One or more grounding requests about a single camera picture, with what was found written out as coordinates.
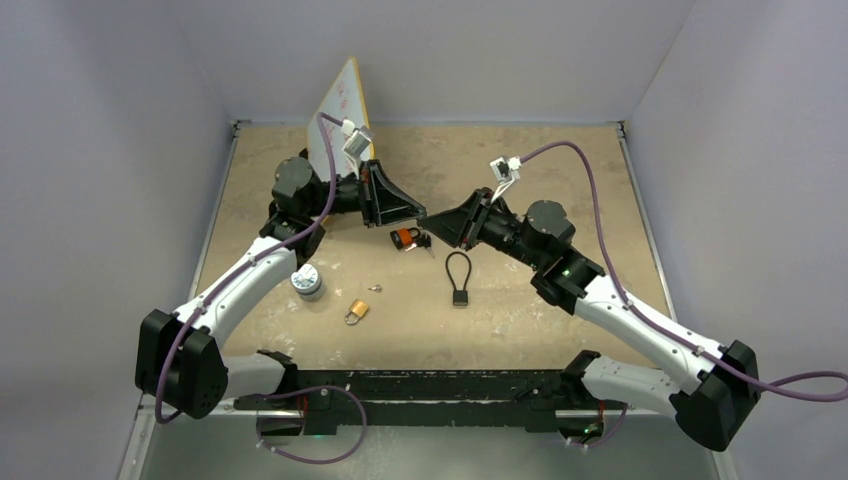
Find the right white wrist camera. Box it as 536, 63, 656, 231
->
489, 156, 522, 202

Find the black keys bunch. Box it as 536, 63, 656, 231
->
404, 233, 435, 258

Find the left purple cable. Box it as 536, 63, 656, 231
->
154, 112, 356, 425

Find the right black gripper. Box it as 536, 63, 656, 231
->
420, 188, 546, 269

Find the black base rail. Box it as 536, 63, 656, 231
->
234, 369, 620, 442

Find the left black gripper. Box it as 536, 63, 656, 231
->
306, 161, 426, 229

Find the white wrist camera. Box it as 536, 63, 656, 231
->
489, 156, 522, 202
341, 119, 374, 176

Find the orange black padlock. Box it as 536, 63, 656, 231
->
389, 227, 421, 250

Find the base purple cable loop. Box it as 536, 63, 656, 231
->
256, 385, 368, 465

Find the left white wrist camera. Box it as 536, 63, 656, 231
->
341, 119, 374, 176

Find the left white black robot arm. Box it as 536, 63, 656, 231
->
135, 157, 426, 424

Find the black cable padlock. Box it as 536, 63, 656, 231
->
444, 251, 473, 308

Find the brass padlock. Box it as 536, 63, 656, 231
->
344, 299, 370, 326

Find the yellow framed whiteboard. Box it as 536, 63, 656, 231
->
306, 56, 371, 181

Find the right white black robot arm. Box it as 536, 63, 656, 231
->
417, 188, 761, 452

